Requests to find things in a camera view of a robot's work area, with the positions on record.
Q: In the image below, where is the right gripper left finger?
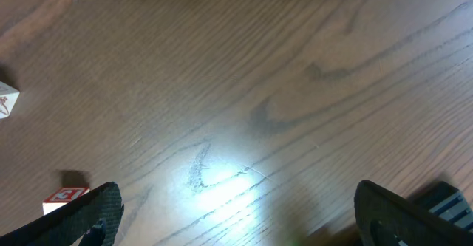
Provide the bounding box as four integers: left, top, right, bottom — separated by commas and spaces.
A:
1, 182, 124, 246

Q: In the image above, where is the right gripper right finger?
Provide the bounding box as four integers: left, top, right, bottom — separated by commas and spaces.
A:
354, 180, 472, 246

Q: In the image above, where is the red letter A block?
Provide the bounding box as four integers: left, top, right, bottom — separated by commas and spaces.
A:
42, 187, 90, 215

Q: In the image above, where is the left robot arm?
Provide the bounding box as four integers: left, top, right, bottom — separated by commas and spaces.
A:
412, 181, 472, 233

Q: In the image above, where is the green picture block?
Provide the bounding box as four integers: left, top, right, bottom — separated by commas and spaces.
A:
0, 82, 20, 119

